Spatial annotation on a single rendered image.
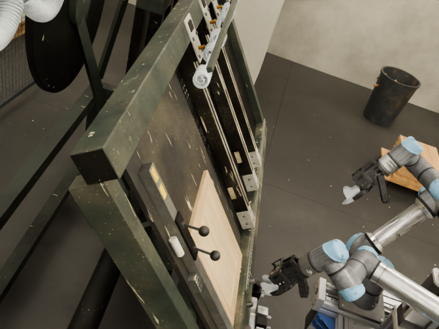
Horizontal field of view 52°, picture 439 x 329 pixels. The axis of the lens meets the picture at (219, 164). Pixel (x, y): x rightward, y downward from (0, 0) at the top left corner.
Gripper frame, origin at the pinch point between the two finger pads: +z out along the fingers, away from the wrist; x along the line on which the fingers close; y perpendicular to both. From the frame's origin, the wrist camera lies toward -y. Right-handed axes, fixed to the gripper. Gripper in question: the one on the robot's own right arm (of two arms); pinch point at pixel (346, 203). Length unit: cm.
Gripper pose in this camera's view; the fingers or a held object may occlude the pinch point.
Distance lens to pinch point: 187.6
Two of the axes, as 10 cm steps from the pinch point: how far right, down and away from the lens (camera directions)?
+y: -6.6, -7.5, 0.2
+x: -2.5, 1.9, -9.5
